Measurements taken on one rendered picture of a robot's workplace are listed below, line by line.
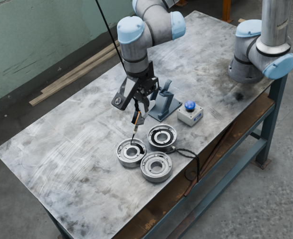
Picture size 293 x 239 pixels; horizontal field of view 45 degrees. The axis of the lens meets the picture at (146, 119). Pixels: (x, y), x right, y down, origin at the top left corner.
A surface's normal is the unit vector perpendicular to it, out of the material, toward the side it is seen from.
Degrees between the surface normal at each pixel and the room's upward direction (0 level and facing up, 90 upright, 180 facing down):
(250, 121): 0
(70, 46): 90
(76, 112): 0
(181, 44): 0
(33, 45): 90
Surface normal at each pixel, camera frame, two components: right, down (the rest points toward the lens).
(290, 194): -0.11, -0.67
